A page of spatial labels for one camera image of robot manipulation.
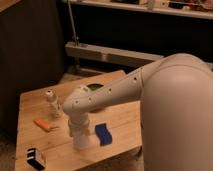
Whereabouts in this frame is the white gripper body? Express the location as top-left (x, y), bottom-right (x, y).
top-left (68, 118), bottom-right (90, 136)

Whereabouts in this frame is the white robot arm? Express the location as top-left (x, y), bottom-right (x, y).
top-left (63, 53), bottom-right (213, 171)

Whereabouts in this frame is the blue eraser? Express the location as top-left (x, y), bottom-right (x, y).
top-left (95, 123), bottom-right (112, 146)

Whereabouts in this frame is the white plastic bottle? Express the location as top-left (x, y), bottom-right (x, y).
top-left (45, 90), bottom-right (63, 118)

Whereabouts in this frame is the orange carrot toy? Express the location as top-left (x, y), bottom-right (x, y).
top-left (33, 118), bottom-right (58, 132)

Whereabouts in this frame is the green bowl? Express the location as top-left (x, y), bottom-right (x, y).
top-left (87, 83), bottom-right (104, 91)

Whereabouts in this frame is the black and white box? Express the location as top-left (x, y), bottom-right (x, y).
top-left (27, 148), bottom-right (46, 170)

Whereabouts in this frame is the grey metal shelf beam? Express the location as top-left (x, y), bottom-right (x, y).
top-left (65, 42), bottom-right (163, 67)

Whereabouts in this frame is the metal stand pole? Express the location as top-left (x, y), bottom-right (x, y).
top-left (67, 0), bottom-right (79, 46)

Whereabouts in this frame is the upper wooden shelf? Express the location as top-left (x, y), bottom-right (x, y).
top-left (61, 0), bottom-right (213, 20)

